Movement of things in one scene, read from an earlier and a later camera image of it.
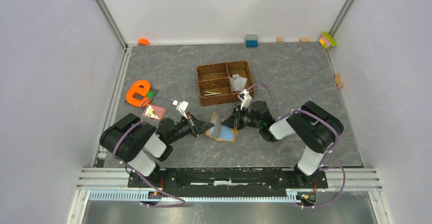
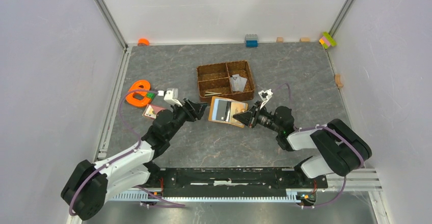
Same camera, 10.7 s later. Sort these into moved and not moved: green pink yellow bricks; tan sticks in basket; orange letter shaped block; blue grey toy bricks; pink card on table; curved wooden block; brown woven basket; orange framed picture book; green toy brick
Moved: orange framed picture book
Not moved: curved wooden block; green pink yellow bricks; pink card on table; blue grey toy bricks; brown woven basket; tan sticks in basket; green toy brick; orange letter shaped block
